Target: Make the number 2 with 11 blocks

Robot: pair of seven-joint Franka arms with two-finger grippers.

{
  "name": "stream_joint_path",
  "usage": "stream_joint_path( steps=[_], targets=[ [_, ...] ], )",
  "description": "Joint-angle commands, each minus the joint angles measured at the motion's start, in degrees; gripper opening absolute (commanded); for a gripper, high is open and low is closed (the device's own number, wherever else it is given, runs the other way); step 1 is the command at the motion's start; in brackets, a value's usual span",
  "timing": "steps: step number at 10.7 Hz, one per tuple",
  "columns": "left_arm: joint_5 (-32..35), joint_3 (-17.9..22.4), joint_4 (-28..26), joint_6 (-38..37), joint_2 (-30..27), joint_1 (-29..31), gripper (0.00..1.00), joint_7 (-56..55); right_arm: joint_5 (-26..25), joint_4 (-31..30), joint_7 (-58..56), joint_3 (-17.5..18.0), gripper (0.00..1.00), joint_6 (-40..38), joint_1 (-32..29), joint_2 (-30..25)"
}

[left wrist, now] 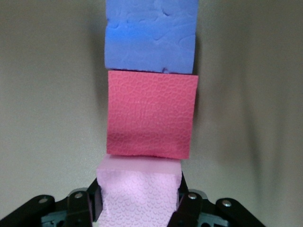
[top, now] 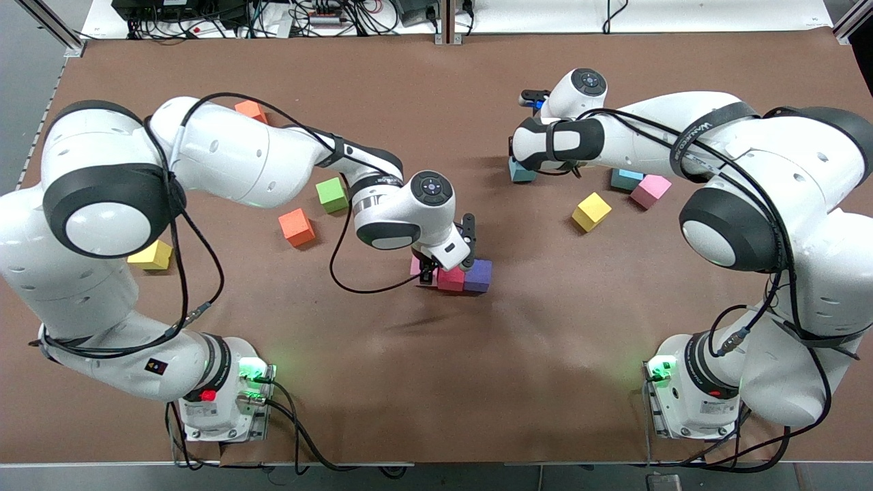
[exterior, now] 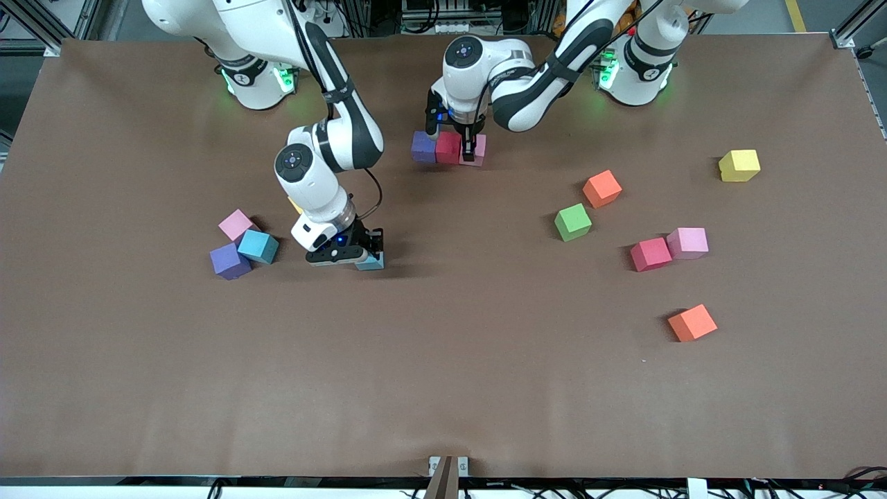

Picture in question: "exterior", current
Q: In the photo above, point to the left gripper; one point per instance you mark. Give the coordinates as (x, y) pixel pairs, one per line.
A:
(466, 130)

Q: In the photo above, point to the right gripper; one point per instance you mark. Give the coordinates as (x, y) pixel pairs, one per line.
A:
(363, 236)

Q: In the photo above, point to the pink foam cube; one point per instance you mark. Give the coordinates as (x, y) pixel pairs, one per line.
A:
(687, 242)
(237, 223)
(482, 149)

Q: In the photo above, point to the red foam cube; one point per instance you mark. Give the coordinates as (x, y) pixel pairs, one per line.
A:
(448, 149)
(650, 254)

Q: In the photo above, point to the cyan foam cube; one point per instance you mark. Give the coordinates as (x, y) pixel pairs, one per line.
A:
(374, 264)
(258, 244)

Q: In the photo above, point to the purple foam cube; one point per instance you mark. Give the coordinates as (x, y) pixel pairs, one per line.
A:
(229, 261)
(421, 147)

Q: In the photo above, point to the yellow foam cube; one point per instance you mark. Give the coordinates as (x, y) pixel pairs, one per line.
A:
(294, 205)
(739, 166)

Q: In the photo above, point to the green foam cube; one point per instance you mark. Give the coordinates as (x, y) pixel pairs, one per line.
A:
(572, 221)

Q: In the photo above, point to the orange foam cube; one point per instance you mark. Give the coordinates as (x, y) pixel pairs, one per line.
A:
(692, 322)
(601, 188)

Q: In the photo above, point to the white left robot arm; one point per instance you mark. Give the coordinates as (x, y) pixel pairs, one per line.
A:
(464, 55)

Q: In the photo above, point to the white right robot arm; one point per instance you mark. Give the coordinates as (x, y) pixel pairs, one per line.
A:
(308, 166)

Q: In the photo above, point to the white power strip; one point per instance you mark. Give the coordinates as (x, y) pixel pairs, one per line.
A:
(454, 28)

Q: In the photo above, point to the brown paper table cover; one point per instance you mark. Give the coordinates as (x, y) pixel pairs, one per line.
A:
(443, 360)

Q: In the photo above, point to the metal bracket plate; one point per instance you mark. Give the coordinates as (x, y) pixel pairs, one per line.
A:
(434, 464)

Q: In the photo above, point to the brown camera pole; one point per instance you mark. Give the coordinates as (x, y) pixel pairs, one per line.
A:
(443, 485)

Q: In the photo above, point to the aluminium frame profile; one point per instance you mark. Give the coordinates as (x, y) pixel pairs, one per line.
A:
(48, 47)
(844, 40)

